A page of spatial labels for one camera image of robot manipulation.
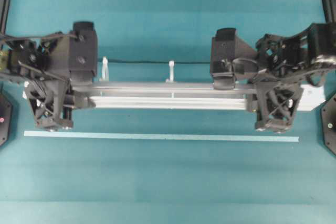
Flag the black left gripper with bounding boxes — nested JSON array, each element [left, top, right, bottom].
[[23, 21, 98, 131]]

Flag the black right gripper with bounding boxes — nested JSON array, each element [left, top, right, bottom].
[[210, 28, 303, 133]]

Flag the large aluminium extrusion rail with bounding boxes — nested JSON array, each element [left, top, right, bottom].
[[70, 80, 328, 112]]

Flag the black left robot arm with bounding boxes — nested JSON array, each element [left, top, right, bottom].
[[1, 21, 98, 131]]

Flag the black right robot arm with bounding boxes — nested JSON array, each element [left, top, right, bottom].
[[72, 23, 335, 132]]

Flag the light blue tape strip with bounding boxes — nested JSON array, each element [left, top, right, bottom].
[[24, 131, 299, 143]]

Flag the white cable tie left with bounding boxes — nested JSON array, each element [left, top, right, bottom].
[[100, 57, 109, 82]]

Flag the white cable tie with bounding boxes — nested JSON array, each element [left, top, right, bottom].
[[100, 57, 109, 82], [165, 60, 175, 83]]

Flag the thin black cable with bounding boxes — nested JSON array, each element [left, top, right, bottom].
[[97, 58, 213, 65]]

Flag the white cable tie middle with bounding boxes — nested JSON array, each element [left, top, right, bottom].
[[165, 60, 175, 83]]

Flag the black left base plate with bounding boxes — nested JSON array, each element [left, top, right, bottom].
[[0, 93, 13, 145]]

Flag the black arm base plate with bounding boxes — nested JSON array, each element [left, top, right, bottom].
[[321, 94, 336, 155]]

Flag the black metal frame beam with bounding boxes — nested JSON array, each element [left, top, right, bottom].
[[0, 0, 11, 34]]

